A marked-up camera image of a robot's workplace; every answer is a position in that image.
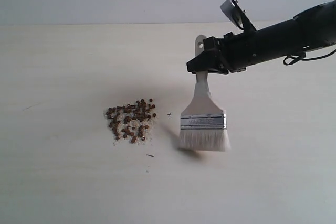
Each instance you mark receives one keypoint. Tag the white paint brush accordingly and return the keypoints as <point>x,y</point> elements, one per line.
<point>203,124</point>

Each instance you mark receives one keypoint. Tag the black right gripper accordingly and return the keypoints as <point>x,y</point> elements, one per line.
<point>216,55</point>

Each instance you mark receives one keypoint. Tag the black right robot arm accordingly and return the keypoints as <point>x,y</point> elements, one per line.
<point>310,30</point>

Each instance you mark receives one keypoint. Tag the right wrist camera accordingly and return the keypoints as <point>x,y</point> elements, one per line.
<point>237,16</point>

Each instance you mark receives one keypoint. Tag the red beans and rice pile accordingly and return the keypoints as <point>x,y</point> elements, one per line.
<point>132,123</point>

